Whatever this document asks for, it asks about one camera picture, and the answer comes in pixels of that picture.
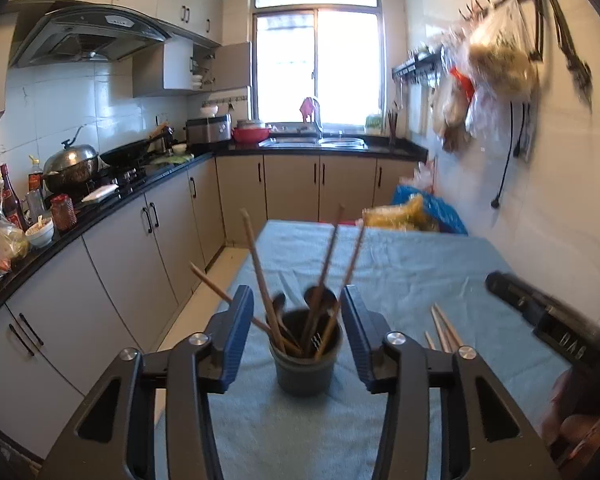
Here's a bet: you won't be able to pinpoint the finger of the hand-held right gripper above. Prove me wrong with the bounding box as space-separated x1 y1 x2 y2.
485 270 552 327

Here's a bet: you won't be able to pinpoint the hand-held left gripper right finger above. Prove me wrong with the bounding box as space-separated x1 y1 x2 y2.
340 284 561 480

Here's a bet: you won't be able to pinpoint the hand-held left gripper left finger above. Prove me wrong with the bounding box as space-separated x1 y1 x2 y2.
40 284 256 480

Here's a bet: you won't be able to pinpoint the grey perforated utensil holder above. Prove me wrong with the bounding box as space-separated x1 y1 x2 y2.
265 308 343 396

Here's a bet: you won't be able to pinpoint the long wooden chopstick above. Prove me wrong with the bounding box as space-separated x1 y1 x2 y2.
189 261 303 356
300 204 346 348
240 208 288 356
314 222 367 361

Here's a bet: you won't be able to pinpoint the pile of wooden chopsticks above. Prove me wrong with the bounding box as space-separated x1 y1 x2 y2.
424 303 465 353

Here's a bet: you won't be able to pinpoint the person's right hand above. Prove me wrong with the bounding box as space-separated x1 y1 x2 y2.
540 370 600 466

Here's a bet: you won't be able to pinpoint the blue-grey tablecloth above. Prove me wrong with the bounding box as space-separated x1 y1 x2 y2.
152 219 573 480

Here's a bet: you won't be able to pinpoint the blue plastic bag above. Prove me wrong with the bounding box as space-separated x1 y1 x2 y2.
392 185 468 236

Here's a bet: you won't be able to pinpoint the yellow plastic bag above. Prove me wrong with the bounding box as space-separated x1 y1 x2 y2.
362 194 441 233

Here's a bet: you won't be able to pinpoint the beige lower cabinets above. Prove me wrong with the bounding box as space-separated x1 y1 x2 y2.
0 154 421 461

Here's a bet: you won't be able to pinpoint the black countertop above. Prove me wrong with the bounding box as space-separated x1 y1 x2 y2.
0 140 428 331

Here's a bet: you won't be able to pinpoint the white flat tray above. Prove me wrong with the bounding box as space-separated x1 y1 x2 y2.
81 184 120 205

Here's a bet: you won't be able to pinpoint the steel sink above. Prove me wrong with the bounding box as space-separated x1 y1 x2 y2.
259 135 368 151

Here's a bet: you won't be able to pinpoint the red basin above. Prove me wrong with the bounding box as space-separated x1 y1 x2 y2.
231 126 272 143

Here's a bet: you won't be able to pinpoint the dark chopstick cup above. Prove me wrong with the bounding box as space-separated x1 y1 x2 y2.
386 109 401 148

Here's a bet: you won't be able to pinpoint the silver rice cooker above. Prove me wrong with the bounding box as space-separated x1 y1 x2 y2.
186 114 232 145

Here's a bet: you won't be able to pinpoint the red jar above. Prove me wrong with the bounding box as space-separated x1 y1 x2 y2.
50 194 78 233

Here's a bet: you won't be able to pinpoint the black wok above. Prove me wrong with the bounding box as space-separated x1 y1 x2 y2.
100 127 176 168

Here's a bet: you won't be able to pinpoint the white bowl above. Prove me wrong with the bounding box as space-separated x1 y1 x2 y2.
25 220 55 250

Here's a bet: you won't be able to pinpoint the chrome faucet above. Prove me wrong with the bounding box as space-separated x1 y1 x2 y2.
307 99 326 135

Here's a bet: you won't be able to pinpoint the hanging white plastic bag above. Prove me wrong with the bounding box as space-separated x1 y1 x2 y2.
430 0 538 153

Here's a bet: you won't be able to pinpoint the steel pot with lid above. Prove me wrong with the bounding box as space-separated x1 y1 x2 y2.
42 125 101 196

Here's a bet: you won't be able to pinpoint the yellow-capped bottle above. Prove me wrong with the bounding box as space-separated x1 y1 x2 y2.
26 155 48 218

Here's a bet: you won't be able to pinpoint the clear bags of food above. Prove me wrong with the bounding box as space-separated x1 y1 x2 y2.
0 180 31 291

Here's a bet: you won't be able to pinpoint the dark sauce bottle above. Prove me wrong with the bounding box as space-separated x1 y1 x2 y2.
0 164 28 233

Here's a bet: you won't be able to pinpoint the open grey dish cabinet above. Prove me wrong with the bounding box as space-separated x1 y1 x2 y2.
132 40 253 98

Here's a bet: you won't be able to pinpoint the kitchen window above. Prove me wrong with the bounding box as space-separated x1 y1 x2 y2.
252 0 383 128

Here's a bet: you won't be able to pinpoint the grey range hood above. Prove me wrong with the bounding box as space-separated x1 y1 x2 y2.
9 5 173 68

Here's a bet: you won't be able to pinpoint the black cable with plug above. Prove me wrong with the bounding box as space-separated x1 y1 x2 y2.
490 102 536 211

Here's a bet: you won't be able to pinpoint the black wall shelf rack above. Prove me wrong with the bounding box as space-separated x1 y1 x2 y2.
391 47 443 86

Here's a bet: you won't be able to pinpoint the black wall hook rack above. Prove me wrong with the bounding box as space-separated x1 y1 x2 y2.
457 0 593 111

